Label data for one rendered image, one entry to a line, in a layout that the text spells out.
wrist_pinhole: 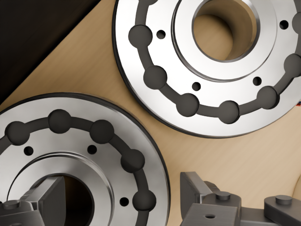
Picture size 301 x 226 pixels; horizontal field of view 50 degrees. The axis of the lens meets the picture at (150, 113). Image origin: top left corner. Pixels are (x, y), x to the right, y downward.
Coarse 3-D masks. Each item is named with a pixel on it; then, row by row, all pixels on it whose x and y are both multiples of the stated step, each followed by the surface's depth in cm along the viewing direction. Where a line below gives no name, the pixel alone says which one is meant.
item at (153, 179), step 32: (64, 96) 15; (0, 128) 15; (32, 128) 15; (64, 128) 15; (96, 128) 15; (128, 128) 15; (0, 160) 15; (96, 160) 15; (128, 160) 15; (160, 160) 15; (0, 192) 15; (128, 192) 15; (160, 192) 15; (128, 224) 15; (160, 224) 15
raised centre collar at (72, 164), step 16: (32, 160) 15; (48, 160) 14; (64, 160) 14; (80, 160) 14; (16, 176) 14; (32, 176) 14; (48, 176) 15; (80, 176) 15; (96, 176) 15; (16, 192) 14; (96, 192) 15; (112, 192) 15; (96, 208) 15; (112, 208) 15; (96, 224) 15
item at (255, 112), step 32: (128, 0) 15; (160, 0) 15; (288, 0) 15; (128, 32) 15; (160, 32) 15; (288, 32) 15; (128, 64) 15; (160, 64) 15; (288, 64) 16; (160, 96) 15; (192, 96) 15; (224, 96) 15; (256, 96) 16; (288, 96) 15; (192, 128) 15; (224, 128) 15; (256, 128) 15
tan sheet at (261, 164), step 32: (96, 32) 18; (224, 32) 18; (64, 64) 18; (96, 64) 18; (128, 96) 18; (160, 128) 18; (288, 128) 19; (192, 160) 19; (224, 160) 19; (256, 160) 19; (288, 160) 19; (256, 192) 19; (288, 192) 19
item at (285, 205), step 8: (264, 200) 10; (272, 200) 10; (280, 200) 10; (288, 200) 10; (296, 200) 10; (264, 208) 10; (272, 208) 10; (280, 208) 10; (288, 208) 10; (296, 208) 10; (272, 216) 10; (280, 216) 10; (288, 216) 9; (296, 216) 9; (280, 224) 10; (288, 224) 9; (296, 224) 9
